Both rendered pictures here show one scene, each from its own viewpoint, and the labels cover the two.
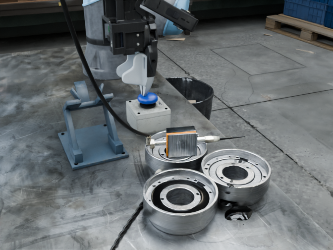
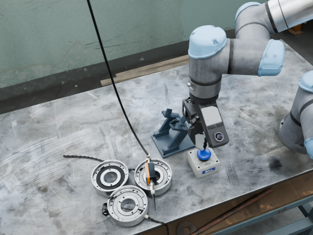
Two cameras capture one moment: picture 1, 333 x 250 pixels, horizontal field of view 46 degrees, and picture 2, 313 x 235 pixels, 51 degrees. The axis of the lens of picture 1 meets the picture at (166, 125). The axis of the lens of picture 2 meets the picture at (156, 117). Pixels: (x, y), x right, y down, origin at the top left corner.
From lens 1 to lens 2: 0.92 m
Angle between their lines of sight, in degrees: 74
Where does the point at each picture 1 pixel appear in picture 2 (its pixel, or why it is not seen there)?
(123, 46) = (186, 114)
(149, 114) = (191, 159)
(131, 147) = (174, 159)
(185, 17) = (207, 135)
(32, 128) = not seen: hidden behind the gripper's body
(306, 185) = not seen: outside the picture
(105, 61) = (284, 125)
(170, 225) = (94, 174)
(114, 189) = (133, 155)
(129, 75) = not seen: hidden behind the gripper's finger
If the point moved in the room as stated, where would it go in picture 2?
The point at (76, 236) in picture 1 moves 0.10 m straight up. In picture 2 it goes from (102, 145) to (96, 124)
